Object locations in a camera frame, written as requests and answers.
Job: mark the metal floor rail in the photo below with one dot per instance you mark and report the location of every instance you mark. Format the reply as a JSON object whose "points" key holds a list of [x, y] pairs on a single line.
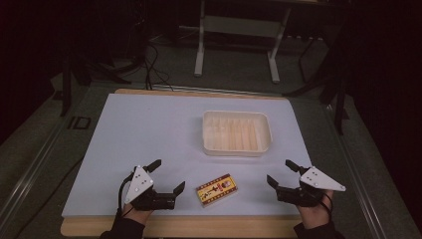
{"points": [[26, 179], [360, 179]]}

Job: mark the black tripod stand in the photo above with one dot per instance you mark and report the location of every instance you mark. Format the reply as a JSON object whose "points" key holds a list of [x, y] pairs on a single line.
{"points": [[336, 89]]}

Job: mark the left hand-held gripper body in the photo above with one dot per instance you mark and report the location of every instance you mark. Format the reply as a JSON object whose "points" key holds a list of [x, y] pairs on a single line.
{"points": [[149, 195]]}

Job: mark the yellow and red small box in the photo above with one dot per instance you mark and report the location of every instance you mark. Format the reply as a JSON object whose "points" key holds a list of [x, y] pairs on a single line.
{"points": [[216, 190]]}

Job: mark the person's left hand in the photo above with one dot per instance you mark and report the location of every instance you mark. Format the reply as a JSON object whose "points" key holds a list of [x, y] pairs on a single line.
{"points": [[137, 214]]}

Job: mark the black rectangular floor bracket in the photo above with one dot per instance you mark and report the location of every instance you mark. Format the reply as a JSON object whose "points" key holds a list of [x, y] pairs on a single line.
{"points": [[79, 122]]}

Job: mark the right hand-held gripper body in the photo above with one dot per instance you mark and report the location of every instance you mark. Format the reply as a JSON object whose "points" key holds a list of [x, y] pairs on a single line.
{"points": [[310, 187]]}

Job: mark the white metal desk frame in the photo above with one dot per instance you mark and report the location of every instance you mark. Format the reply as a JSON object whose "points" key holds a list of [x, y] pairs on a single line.
{"points": [[239, 26]]}

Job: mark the person's right hand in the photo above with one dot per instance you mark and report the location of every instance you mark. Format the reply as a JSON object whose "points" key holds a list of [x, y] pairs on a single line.
{"points": [[315, 212]]}

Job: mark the pale blue table mat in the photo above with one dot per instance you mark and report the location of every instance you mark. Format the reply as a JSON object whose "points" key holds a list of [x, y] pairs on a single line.
{"points": [[146, 139]]}

